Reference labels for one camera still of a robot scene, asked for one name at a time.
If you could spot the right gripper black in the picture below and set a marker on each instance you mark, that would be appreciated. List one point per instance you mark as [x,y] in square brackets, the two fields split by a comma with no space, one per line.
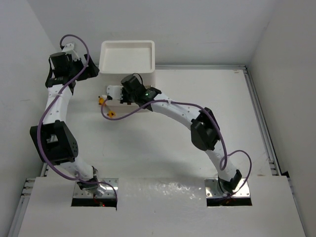
[125,99]

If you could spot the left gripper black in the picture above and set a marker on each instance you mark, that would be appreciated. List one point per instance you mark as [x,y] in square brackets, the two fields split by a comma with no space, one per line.
[91,71]

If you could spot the white drawer container box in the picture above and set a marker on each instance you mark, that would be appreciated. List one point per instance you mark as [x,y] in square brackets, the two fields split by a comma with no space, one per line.
[120,58]

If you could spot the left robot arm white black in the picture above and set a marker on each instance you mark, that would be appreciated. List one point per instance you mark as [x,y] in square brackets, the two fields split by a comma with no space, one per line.
[53,139]

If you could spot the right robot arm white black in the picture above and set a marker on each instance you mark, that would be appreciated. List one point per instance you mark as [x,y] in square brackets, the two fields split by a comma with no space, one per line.
[204,129]

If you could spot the yellow small clamp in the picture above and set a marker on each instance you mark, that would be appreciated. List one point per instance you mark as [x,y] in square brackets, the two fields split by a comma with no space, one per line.
[101,100]
[111,114]

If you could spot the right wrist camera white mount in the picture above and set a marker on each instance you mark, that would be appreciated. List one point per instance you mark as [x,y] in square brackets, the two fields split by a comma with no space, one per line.
[114,92]

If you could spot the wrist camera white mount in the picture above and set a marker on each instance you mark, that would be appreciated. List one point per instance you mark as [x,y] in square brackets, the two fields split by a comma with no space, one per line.
[114,92]
[70,49]

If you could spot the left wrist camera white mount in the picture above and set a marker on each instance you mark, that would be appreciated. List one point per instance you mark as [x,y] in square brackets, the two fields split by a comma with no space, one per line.
[70,49]

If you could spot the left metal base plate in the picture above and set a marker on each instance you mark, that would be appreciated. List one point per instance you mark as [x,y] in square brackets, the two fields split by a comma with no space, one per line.
[103,191]

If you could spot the metal base plate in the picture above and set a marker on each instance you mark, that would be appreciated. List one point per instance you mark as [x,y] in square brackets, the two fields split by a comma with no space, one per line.
[103,191]
[213,190]

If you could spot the aluminium frame rail left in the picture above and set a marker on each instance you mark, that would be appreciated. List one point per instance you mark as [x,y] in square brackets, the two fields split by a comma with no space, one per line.
[24,201]

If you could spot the aluminium frame rail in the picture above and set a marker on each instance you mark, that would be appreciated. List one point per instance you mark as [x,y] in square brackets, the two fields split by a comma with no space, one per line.
[269,148]
[24,201]

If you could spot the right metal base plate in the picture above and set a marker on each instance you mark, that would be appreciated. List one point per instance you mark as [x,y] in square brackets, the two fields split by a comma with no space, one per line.
[213,190]

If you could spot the aluminium frame rail right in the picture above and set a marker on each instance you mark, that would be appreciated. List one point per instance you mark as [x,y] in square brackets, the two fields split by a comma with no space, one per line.
[269,148]

